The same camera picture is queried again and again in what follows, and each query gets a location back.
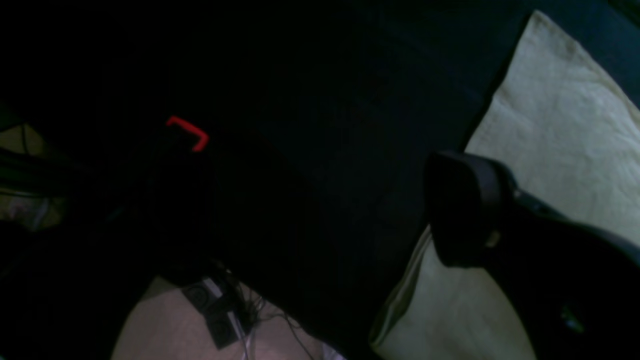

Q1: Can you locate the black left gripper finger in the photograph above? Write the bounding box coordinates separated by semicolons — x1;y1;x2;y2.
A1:
425;151;640;360

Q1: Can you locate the red black clamp front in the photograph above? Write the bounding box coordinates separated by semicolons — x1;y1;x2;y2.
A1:
166;115;210;153

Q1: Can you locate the light green T-shirt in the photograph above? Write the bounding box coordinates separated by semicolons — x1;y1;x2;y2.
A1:
369;10;639;360

